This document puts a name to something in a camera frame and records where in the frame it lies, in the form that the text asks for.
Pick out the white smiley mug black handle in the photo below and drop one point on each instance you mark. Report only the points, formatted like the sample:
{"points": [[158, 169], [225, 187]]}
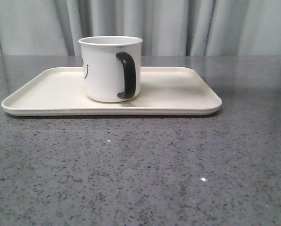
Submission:
{"points": [[111, 67]]}

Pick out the cream rectangular plastic tray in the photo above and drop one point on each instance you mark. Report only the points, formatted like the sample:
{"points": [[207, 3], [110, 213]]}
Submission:
{"points": [[164, 91]]}

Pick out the grey pleated curtain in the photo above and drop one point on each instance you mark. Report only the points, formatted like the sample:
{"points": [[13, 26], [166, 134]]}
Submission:
{"points": [[167, 27]]}

